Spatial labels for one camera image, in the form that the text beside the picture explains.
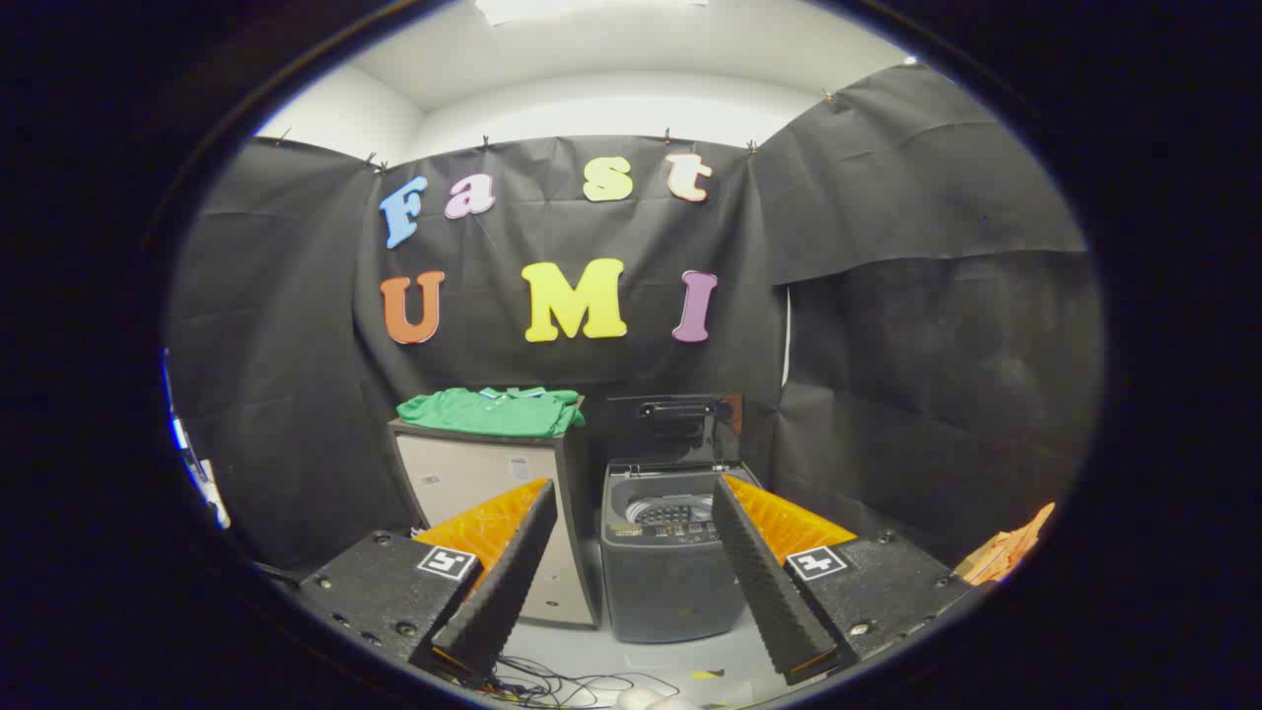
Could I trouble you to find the green polo shirt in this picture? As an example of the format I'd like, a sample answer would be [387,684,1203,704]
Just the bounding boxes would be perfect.
[396,387,587,439]

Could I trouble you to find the grey cabinet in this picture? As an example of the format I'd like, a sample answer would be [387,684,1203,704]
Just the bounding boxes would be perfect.
[387,397,602,629]

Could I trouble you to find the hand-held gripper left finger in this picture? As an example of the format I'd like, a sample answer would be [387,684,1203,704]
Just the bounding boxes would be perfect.
[296,478,559,689]

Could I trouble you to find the black backdrop cloth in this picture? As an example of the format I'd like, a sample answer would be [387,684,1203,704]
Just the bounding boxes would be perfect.
[166,61,1103,583]

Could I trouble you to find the white and blue object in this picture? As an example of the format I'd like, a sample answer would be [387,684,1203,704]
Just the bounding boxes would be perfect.
[163,350,233,531]

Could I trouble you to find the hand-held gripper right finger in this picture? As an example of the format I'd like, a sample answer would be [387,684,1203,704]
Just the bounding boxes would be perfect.
[712,473,972,686]

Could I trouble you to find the orange cloth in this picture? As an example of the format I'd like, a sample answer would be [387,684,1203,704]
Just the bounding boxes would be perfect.
[954,503,1056,587]

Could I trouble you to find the tangle of black cables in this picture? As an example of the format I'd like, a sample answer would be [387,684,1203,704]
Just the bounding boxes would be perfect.
[488,656,681,709]

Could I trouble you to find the ceiling light panel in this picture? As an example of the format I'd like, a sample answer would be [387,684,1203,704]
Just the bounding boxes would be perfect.
[473,0,711,26]

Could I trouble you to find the grey washing machine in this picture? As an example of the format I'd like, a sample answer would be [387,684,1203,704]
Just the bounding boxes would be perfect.
[599,459,765,644]

